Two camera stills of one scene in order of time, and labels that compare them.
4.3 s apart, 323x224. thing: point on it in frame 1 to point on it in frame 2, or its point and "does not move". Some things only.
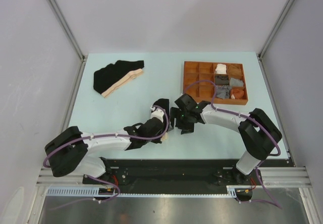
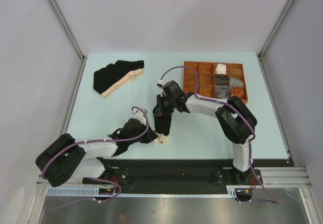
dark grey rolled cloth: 221,80 does not move
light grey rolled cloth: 235,82 does not move
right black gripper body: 182,122 to 166,104
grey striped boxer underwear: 223,91 does not move
